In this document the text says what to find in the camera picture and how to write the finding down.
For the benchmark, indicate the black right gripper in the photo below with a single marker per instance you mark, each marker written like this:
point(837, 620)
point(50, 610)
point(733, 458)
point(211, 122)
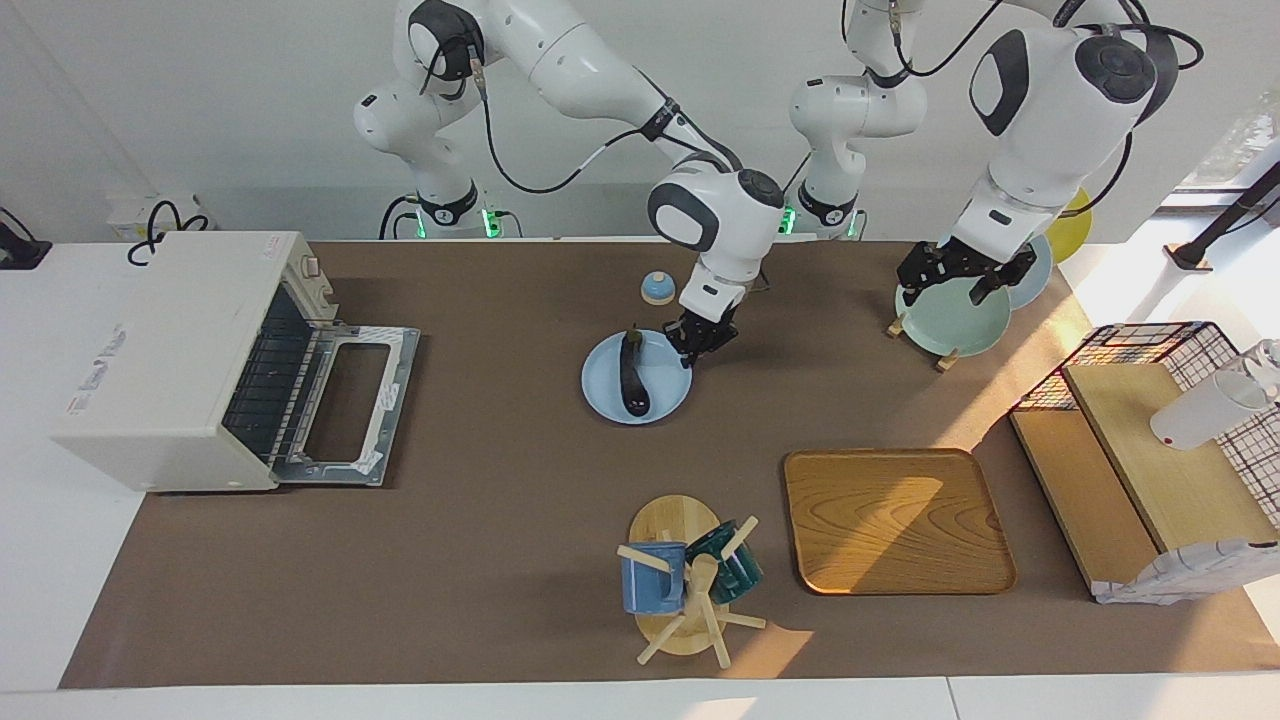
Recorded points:
point(705, 332)

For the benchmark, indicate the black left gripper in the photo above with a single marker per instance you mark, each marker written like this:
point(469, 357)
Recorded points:
point(960, 262)

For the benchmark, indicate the dark purple eggplant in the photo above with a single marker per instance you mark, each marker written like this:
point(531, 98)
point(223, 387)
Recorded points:
point(633, 385)

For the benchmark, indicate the white toaster oven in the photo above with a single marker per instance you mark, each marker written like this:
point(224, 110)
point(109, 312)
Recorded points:
point(150, 380)

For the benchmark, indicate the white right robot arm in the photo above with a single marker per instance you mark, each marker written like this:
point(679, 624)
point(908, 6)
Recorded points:
point(580, 60)

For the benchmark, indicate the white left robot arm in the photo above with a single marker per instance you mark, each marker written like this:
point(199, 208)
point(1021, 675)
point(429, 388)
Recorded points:
point(1050, 110)

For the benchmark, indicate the pale green plate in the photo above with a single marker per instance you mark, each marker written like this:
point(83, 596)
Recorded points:
point(955, 325)

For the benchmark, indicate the wooden plate rack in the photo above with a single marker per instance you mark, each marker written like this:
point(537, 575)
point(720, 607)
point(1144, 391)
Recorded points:
point(896, 326)

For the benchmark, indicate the light blue racked plate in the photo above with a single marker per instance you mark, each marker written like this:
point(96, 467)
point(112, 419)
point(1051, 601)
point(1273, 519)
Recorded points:
point(1038, 282)

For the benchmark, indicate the yellow plate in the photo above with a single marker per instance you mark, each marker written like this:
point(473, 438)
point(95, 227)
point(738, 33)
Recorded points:
point(1075, 230)

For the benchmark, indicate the wooden mug tree stand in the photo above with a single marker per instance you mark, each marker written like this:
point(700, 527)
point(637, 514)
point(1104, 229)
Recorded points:
point(672, 520)

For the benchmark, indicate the dark green mug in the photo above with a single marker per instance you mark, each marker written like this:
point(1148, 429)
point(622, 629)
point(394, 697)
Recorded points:
point(740, 575)

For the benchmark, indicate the blue mug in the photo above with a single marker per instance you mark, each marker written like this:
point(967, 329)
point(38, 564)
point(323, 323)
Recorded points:
point(650, 585)

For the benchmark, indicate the wooden serving tray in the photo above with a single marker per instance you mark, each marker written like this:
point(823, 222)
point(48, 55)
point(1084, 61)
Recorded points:
point(900, 520)

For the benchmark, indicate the white cup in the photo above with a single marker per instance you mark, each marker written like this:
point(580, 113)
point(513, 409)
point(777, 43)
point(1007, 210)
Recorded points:
point(1200, 415)

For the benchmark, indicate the black stand pole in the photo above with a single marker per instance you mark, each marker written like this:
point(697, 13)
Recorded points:
point(1235, 215)

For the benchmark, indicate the brown table mat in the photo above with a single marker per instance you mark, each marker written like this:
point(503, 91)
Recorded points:
point(480, 560)

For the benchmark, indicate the white checked cloth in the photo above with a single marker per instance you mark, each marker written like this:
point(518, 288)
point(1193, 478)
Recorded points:
point(1190, 575)

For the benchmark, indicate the black device on table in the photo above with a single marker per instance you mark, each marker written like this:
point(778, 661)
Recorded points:
point(15, 250)

